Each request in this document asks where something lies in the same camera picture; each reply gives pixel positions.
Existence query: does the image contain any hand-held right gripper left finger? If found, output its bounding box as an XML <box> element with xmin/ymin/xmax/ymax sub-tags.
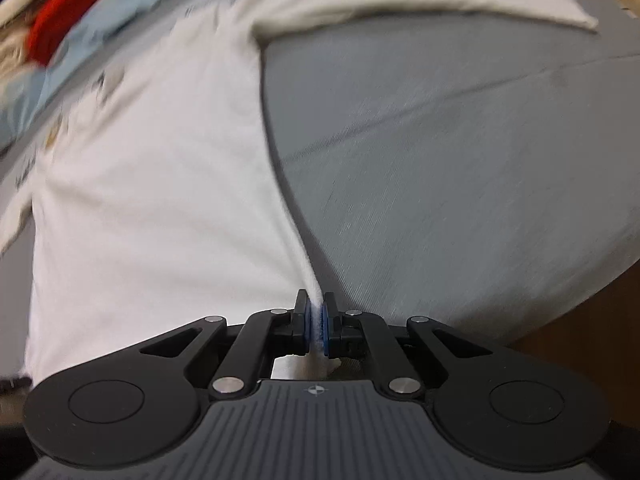
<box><xmin>132</xmin><ymin>289</ymin><xmax>313</xmax><ymax>401</ymax></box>

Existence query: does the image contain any light blue cloth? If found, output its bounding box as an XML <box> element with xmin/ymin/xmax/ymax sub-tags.
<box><xmin>0</xmin><ymin>0</ymin><xmax>271</xmax><ymax>146</ymax></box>

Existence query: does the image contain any white long-sleeve shirt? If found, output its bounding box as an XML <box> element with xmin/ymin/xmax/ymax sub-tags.
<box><xmin>0</xmin><ymin>0</ymin><xmax>601</xmax><ymax>386</ymax></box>

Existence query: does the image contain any grey bed mattress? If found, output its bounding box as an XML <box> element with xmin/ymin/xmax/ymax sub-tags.
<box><xmin>0</xmin><ymin>0</ymin><xmax>640</xmax><ymax>356</ymax></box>

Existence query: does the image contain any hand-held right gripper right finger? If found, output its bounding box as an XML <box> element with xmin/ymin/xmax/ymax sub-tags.
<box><xmin>320</xmin><ymin>291</ymin><xmax>495</xmax><ymax>401</ymax></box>

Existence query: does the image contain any red cushion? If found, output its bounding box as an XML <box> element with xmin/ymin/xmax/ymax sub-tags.
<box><xmin>27</xmin><ymin>0</ymin><xmax>143</xmax><ymax>68</ymax></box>

